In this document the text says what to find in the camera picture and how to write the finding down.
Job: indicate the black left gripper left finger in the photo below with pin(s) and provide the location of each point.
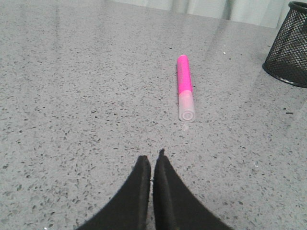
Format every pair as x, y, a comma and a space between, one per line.
127, 210

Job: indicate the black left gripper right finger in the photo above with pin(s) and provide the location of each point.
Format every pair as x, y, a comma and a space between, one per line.
175, 207

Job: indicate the pink highlighter pen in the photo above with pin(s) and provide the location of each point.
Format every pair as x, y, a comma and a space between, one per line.
185, 90

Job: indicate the black mesh pen bin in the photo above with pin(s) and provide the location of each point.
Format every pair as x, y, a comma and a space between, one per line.
287, 58

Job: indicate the grey curtain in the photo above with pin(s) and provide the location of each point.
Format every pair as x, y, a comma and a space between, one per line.
267, 13

